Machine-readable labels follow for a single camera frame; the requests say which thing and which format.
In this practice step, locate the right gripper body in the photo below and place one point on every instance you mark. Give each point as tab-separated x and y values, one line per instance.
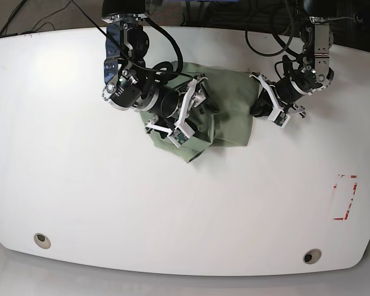
175	107

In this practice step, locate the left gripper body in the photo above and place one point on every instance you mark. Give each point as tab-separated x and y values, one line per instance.
287	90

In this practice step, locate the green t-shirt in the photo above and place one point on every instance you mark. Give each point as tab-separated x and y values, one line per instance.
235	93

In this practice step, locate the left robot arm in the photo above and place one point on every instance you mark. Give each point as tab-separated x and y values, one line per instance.
306	65

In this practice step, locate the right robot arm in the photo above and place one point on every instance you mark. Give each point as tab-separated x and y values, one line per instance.
129	83

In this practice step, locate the red tape marking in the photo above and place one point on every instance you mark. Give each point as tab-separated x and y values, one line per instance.
342	198

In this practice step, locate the right table grommet hole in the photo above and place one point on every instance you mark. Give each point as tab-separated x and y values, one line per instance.
312	256

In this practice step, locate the table grommet hole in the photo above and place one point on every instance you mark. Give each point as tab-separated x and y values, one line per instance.
312	256
42	241

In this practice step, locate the left table grommet hole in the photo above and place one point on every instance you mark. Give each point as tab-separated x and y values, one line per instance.
42	241

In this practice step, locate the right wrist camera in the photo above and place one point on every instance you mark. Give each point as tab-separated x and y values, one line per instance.
180	135

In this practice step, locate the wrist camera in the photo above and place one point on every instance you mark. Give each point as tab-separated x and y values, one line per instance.
279	118
180	135

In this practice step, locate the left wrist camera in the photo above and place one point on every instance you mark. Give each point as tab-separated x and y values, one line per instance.
279	118

